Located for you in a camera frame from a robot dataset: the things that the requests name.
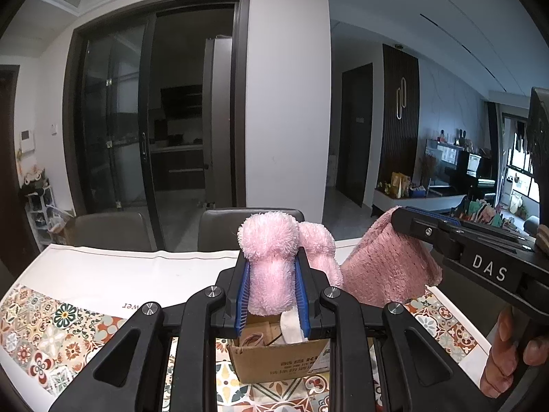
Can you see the black kitchen range hood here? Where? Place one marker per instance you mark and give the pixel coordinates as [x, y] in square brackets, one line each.
[182, 101]

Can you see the white low sideboard cabinet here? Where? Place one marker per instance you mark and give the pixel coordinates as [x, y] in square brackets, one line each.
[411, 204]

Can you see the white wall intercom panel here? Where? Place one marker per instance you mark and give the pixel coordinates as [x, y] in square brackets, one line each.
[27, 141]

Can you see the black upright piano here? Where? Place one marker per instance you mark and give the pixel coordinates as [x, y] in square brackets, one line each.
[472, 171]

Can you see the dark slatted wall panel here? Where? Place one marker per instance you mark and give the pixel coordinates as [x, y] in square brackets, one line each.
[388, 146]

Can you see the dark framed sliding glass door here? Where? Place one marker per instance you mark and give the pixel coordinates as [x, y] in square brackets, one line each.
[111, 116]

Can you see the white fluffy scrunchie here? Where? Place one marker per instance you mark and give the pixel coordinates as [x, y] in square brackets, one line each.
[291, 328]

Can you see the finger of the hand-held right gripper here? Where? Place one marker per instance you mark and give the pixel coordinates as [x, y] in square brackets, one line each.
[429, 234]
[493, 234]

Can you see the dark interior door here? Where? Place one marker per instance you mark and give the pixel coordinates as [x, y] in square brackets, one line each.
[355, 137]

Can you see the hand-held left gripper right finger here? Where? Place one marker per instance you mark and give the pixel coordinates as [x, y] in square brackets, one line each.
[302, 304]

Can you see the looped metal wall light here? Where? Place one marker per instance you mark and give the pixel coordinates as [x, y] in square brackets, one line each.
[401, 98]

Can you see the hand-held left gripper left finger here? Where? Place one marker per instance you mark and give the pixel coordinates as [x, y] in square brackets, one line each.
[243, 300]

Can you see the person's right hand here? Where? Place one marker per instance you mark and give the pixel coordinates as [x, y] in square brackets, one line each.
[502, 360]

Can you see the grey leather dining chair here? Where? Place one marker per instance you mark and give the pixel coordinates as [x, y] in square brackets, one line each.
[113, 231]
[218, 229]

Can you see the patterned tile print tablecloth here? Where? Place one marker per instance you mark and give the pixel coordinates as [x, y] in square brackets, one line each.
[64, 274]

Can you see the mauve pink fleece cloth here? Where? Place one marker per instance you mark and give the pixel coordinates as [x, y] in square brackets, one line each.
[386, 266]

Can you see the pile of colourful clothes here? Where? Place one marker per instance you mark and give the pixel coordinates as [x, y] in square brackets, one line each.
[482, 213]

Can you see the living room window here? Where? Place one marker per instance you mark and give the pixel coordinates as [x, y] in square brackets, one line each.
[514, 167]

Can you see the dark wooden entrance door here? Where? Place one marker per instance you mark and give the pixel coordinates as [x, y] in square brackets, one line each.
[15, 180]

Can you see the white shoe rack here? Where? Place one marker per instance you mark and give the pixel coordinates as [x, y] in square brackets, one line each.
[43, 214]

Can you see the brown cardboard box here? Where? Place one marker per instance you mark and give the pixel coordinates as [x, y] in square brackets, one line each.
[274, 364]

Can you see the silver refrigerator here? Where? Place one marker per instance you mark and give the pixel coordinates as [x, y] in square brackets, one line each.
[218, 128]

